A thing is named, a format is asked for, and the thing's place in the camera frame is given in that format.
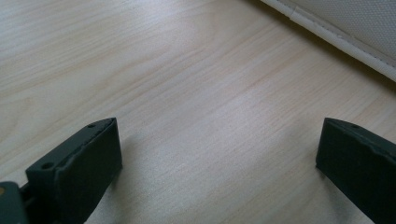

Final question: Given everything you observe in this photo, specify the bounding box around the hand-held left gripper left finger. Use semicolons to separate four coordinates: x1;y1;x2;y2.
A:
19;117;123;224

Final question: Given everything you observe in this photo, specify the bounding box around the white fabric storage box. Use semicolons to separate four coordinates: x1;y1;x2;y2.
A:
261;0;396;83

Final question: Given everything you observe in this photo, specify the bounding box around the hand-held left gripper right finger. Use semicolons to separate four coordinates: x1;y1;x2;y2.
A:
315;117;396;224

